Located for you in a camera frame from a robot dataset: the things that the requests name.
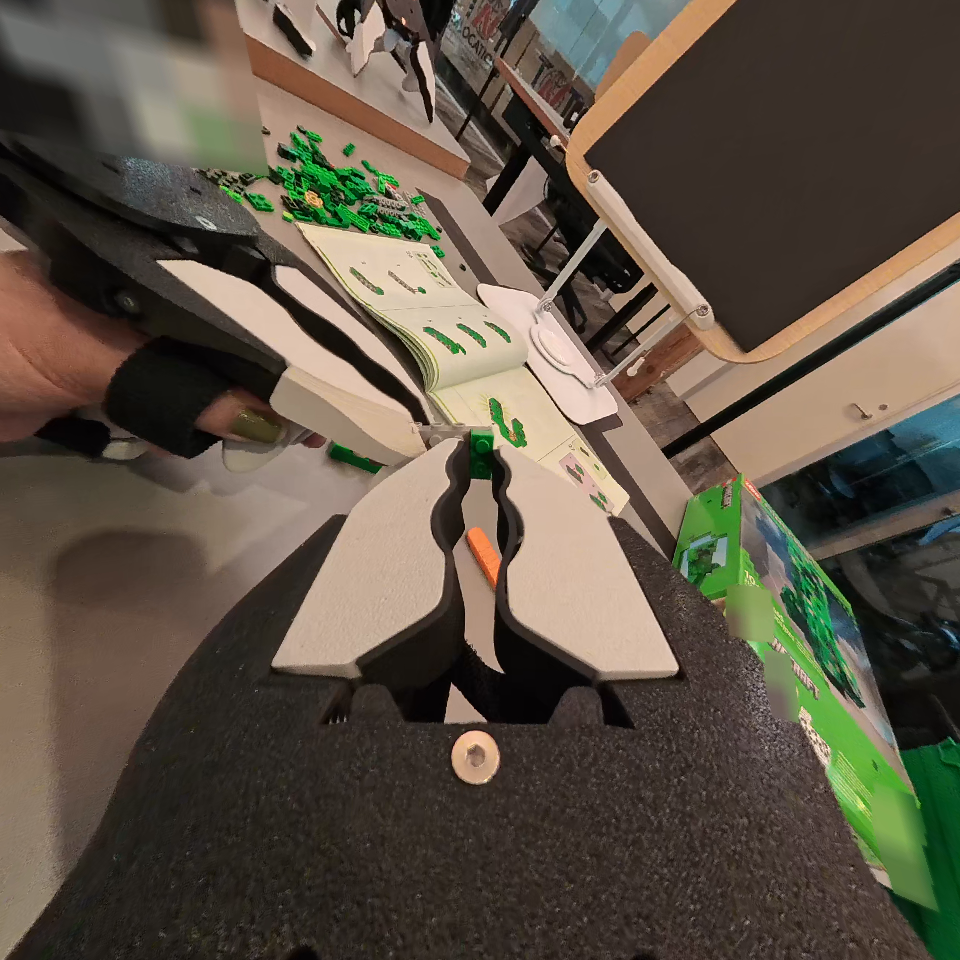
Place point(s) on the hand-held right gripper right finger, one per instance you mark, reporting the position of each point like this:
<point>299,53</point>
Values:
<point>592,585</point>

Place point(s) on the black board wooden frame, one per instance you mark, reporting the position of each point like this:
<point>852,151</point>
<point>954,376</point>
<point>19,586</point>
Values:
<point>787,150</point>

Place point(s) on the white board stand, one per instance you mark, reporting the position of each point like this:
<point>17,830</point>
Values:
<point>570,375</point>

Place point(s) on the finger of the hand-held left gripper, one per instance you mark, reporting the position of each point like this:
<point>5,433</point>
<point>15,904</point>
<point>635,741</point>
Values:
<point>345,416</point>
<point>315,300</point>

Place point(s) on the long green lego assembly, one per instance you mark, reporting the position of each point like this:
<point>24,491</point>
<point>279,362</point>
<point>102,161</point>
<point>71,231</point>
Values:
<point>352,459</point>

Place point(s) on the idle gripper device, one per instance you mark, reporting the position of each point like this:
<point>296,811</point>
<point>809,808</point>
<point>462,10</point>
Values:
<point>421,82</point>

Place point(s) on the green plastic bin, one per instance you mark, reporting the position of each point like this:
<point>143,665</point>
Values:
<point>937,825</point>

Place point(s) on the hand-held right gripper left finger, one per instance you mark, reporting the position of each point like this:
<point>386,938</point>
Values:
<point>367,585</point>

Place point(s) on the grey lego wedge plate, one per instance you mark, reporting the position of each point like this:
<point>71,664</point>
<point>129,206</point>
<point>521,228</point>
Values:
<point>442,433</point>

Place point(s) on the person's left hand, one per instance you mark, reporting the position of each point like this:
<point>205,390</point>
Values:
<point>52,352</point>

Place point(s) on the grey desk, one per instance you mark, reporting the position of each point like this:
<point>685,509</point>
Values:
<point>112,600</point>

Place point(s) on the green cardboard lego box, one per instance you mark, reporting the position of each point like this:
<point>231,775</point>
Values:
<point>705,540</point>

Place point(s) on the green lego brick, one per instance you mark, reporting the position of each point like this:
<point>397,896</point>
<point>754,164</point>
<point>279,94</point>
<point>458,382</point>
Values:
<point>482,454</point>

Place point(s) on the pile of lego pieces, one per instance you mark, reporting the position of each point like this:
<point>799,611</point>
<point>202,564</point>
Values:
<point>337,187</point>

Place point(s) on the lego instruction booklet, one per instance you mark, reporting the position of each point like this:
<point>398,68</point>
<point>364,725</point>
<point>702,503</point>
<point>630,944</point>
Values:
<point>450,352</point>

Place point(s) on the orange lego brick separator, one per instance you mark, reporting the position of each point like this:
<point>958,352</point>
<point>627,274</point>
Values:
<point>484,559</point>

